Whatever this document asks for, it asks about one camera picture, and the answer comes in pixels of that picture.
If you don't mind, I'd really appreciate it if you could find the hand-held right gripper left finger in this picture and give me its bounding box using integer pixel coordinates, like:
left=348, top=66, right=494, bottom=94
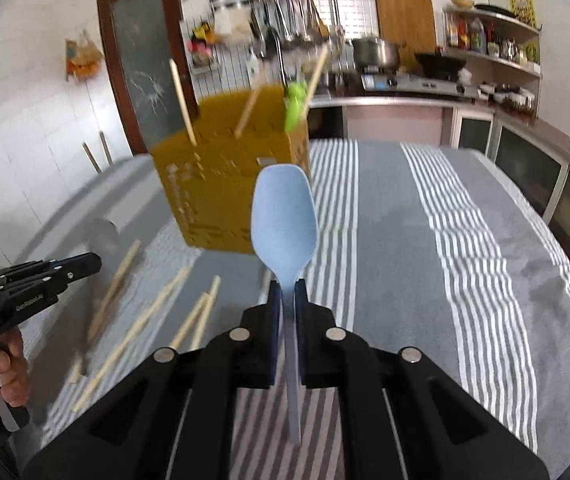
left=22, top=280, right=286, bottom=480

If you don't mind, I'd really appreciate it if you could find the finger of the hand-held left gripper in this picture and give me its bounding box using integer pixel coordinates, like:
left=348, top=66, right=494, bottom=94
left=0, top=252, right=103, bottom=293
left=0, top=259, right=64, bottom=285

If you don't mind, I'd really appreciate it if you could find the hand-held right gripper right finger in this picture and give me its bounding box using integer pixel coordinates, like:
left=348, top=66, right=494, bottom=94
left=293, top=279, right=550, bottom=480

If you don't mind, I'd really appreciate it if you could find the metal spoon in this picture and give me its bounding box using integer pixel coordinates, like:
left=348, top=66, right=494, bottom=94
left=82, top=217, right=120, bottom=261

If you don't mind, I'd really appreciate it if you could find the light blue plastic spoon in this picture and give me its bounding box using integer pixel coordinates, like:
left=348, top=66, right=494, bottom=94
left=251, top=164, right=318, bottom=446

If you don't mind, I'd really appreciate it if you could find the yellow perforated utensil holder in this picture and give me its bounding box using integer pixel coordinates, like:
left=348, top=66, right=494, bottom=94
left=151, top=85, right=312, bottom=257

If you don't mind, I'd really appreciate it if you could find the green-handled metal fork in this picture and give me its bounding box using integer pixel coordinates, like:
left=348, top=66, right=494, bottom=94
left=283, top=80, right=310, bottom=132

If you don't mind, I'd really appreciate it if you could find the row of hanging kitchen utensils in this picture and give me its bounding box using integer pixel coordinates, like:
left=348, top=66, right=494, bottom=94
left=247, top=0, right=333, bottom=56

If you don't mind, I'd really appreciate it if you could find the grey white striped tablecloth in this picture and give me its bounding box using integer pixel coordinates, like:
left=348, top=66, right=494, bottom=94
left=15, top=139, right=570, bottom=480

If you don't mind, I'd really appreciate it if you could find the hanging orange plastic bag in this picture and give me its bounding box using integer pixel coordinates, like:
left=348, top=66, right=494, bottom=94
left=64, top=30, right=106, bottom=81

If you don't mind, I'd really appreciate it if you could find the brown frosted glass door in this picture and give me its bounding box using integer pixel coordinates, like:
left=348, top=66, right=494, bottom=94
left=96, top=0, right=200, bottom=156

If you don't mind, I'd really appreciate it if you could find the white soap bottle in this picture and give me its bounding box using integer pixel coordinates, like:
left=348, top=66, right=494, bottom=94
left=245, top=50, right=262, bottom=86

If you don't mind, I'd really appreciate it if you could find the yellow and black hanging item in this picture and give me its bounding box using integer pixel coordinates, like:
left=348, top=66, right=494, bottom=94
left=190, top=22, right=216, bottom=46

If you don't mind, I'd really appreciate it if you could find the steel faucet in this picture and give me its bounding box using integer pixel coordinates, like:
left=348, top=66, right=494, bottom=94
left=262, top=27, right=288, bottom=88

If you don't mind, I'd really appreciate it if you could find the steel gas stove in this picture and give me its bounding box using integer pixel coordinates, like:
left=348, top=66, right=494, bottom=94
left=361, top=71, right=480, bottom=98

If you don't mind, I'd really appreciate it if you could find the kitchen cabinet with glass doors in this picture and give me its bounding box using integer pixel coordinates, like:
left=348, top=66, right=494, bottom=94
left=307, top=92, right=570, bottom=281

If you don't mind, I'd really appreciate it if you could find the white hanging cloth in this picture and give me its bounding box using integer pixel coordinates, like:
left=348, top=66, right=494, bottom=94
left=212, top=7, right=248, bottom=43

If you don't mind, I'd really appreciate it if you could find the steel cooking pot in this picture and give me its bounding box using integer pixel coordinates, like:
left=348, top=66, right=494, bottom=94
left=351, top=36, right=400, bottom=68

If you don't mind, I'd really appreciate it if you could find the black wok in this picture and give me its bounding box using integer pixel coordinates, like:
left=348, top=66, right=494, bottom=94
left=413, top=50, right=467, bottom=78

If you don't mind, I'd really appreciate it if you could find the pile of bowls and dishes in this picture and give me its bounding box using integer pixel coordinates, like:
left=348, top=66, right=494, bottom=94
left=477, top=80, right=536, bottom=113

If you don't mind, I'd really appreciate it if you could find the rectangular wooden cutting board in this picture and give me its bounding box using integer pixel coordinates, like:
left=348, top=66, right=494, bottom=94
left=374, top=0, right=438, bottom=56

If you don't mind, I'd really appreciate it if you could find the row of condiment bottles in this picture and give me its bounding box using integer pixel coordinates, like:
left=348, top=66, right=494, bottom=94
left=446, top=14, right=540, bottom=63

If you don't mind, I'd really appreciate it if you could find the white corner shelf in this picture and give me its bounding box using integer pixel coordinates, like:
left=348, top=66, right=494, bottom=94
left=442, top=5, right=543, bottom=78

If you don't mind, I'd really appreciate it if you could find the black shallow pan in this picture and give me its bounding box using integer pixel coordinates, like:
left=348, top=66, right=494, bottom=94
left=474, top=3, right=516, bottom=17

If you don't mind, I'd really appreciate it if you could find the small wire basket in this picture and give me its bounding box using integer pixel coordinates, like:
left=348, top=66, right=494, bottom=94
left=189, top=42, right=218, bottom=73

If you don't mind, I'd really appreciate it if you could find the wire grid wall panel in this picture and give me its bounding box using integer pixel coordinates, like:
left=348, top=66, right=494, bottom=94
left=182, top=20, right=256, bottom=101

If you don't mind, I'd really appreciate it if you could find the white lattice wall panel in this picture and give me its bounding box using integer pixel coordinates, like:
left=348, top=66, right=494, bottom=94
left=312, top=0, right=376, bottom=41

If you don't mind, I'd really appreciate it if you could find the yellow wall poster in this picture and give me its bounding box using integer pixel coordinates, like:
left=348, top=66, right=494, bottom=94
left=508, top=0, right=536, bottom=28

